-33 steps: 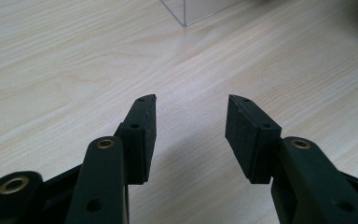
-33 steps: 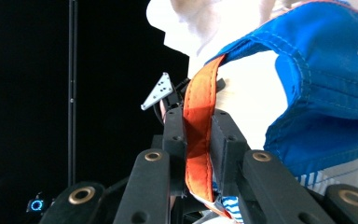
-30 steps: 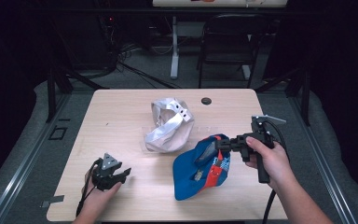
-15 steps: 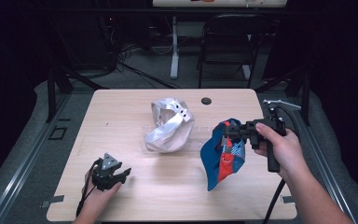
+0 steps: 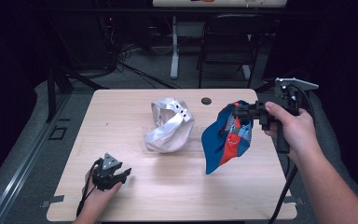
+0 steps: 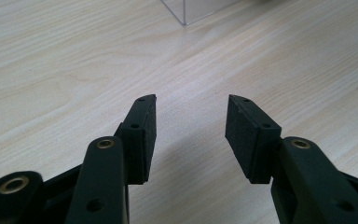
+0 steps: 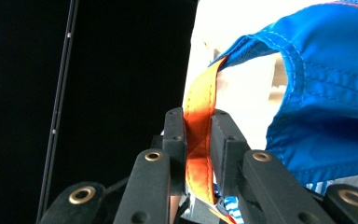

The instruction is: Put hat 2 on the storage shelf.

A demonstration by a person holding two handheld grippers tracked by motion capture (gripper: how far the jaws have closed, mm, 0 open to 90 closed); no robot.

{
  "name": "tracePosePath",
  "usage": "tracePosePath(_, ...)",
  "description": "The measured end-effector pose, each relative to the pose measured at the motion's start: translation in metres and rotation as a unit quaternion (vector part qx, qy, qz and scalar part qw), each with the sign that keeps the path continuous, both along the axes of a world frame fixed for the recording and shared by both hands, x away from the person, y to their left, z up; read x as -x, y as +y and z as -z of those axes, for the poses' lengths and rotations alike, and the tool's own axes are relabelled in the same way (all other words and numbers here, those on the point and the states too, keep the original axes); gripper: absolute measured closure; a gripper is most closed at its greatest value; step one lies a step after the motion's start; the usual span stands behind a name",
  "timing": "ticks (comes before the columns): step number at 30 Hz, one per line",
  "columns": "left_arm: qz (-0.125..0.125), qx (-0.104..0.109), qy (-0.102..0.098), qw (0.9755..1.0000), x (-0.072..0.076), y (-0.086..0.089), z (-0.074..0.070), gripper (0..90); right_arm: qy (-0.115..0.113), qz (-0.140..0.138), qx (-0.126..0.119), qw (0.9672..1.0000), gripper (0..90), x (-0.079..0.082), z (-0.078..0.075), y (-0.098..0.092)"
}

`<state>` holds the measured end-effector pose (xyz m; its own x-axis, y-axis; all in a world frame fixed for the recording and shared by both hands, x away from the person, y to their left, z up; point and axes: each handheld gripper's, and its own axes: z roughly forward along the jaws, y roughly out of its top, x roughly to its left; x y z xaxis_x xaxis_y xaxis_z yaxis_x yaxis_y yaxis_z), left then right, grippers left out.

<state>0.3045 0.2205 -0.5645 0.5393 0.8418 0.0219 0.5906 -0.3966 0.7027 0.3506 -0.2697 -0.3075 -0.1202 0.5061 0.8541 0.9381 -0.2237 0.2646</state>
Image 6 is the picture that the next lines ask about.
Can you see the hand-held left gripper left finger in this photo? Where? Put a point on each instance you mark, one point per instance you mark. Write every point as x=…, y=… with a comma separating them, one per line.
x=138, y=137

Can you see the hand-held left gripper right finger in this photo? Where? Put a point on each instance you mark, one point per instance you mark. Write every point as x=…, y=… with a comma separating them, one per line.
x=251, y=140

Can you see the clear acrylic peg rack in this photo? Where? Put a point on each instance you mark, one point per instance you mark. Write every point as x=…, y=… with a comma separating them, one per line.
x=195, y=9

